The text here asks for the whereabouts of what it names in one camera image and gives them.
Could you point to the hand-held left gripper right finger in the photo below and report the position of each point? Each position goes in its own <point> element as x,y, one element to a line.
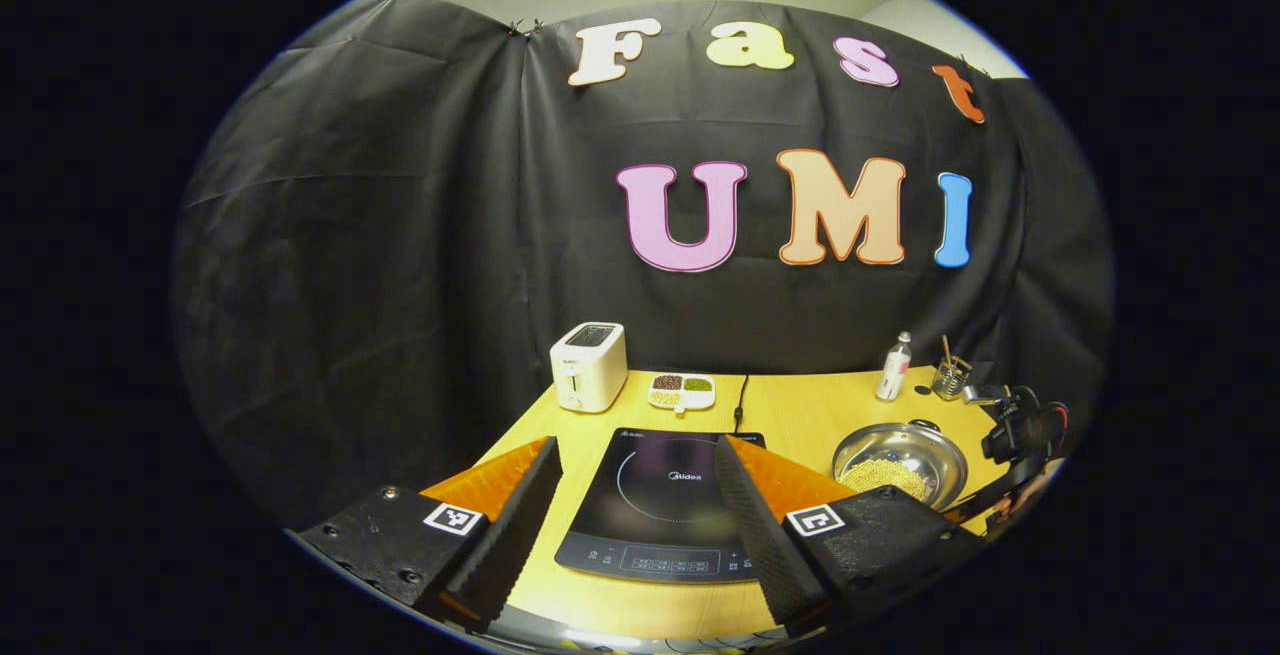
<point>760,530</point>

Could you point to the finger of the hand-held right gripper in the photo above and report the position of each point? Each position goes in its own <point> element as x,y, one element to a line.
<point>1000,488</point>

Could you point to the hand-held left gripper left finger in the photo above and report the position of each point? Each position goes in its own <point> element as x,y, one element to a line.
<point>520,520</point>

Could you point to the black induction cooktop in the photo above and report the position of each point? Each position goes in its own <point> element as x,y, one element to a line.
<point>650,505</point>

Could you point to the wooden stick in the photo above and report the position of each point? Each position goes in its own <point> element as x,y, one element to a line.
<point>946,350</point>

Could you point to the white plastic bottle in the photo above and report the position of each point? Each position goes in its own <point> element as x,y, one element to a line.
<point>893,372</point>

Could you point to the white divided dish with beans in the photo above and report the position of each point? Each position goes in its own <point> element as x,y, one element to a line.
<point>682,392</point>

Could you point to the white toaster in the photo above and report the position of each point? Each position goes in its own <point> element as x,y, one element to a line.
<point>588,370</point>

